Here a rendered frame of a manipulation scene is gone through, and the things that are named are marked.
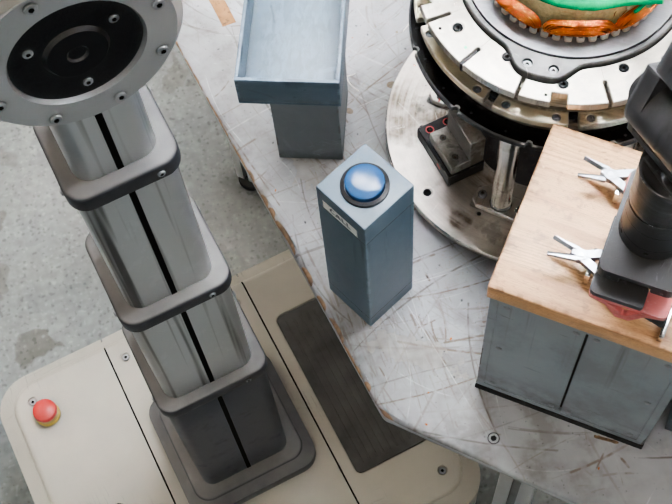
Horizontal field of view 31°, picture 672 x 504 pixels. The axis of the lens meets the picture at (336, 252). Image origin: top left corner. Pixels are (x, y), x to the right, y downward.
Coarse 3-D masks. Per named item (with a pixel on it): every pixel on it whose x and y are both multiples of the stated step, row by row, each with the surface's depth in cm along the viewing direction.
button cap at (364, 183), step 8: (352, 168) 121; (360, 168) 121; (368, 168) 121; (376, 168) 121; (352, 176) 120; (360, 176) 120; (368, 176) 120; (376, 176) 120; (352, 184) 120; (360, 184) 120; (368, 184) 120; (376, 184) 120; (384, 184) 120; (352, 192) 120; (360, 192) 119; (368, 192) 119; (376, 192) 119; (360, 200) 120; (368, 200) 120
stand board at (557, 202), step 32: (544, 160) 118; (576, 160) 117; (608, 160) 117; (544, 192) 116; (576, 192) 116; (608, 192) 116; (512, 224) 115; (544, 224) 115; (576, 224) 114; (608, 224) 114; (512, 256) 113; (544, 256) 113; (512, 288) 112; (544, 288) 112; (576, 288) 112; (576, 320) 111; (608, 320) 110; (640, 320) 110
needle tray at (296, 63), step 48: (288, 0) 132; (336, 0) 132; (240, 48) 125; (288, 48) 130; (336, 48) 129; (240, 96) 126; (288, 96) 126; (336, 96) 125; (288, 144) 149; (336, 144) 148
